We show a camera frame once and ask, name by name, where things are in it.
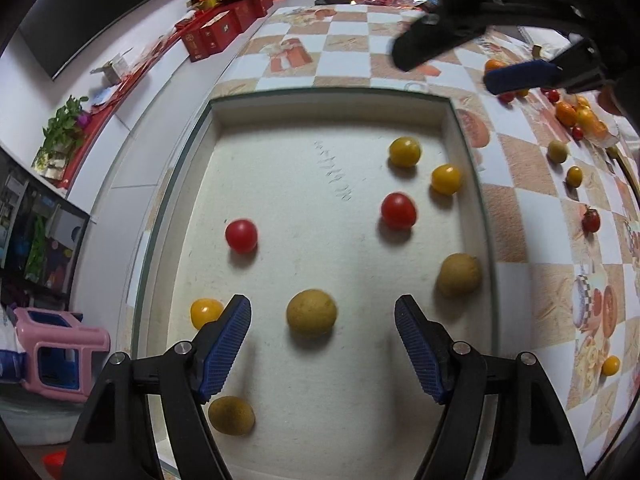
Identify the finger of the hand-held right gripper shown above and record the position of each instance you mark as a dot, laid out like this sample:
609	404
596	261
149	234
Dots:
525	76
425	45

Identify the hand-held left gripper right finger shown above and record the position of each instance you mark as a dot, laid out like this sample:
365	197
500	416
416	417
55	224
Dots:
420	350

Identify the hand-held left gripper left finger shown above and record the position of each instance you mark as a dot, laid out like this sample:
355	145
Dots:
225	350

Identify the orange kumquat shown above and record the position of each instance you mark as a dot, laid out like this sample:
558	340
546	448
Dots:
586	118
565	114
495	65
600	130

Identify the yellow cherry tomato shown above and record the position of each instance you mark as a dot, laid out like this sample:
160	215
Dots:
574	176
405	152
446	179
204	312
610	365

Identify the brown longan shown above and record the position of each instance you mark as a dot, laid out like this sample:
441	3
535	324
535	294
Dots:
311	312
459	275
231	415

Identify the clear glass bowl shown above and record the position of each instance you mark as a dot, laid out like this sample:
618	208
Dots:
620	142

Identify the white rectangular tray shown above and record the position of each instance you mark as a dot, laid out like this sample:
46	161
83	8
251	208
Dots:
300	185

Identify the olive green longan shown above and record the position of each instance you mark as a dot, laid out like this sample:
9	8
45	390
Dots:
558	151

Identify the red cherry tomato with stem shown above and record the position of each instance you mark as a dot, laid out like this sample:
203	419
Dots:
591	221

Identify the pink plastic stool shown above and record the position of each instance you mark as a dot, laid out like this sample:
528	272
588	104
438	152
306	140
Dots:
60	355

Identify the dark cluttered shelf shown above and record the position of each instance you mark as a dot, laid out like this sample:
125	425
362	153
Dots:
35	240

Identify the white television cabinet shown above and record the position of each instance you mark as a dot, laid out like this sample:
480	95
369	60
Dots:
165	110

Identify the green potted plant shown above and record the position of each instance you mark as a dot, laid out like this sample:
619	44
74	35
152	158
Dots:
62	130

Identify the red cabinet runner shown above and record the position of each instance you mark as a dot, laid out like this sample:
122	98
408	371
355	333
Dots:
135	75

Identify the small white box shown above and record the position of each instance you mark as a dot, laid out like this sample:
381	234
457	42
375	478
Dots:
112	67

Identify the black flat television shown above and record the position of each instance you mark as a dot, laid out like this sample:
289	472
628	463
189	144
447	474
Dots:
100	5

